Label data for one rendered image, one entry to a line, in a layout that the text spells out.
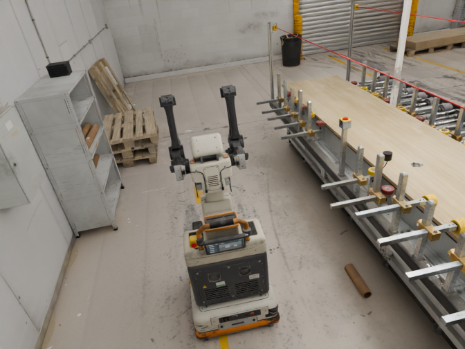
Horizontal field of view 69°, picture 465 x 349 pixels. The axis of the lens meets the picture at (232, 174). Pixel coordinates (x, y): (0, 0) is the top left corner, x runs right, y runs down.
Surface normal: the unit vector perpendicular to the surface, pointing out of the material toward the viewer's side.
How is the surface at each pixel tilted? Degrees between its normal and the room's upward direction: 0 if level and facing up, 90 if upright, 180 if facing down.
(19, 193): 90
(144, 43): 90
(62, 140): 90
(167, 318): 0
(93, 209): 90
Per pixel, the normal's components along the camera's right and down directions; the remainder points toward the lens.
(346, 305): -0.11, -0.85
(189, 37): 0.18, 0.50
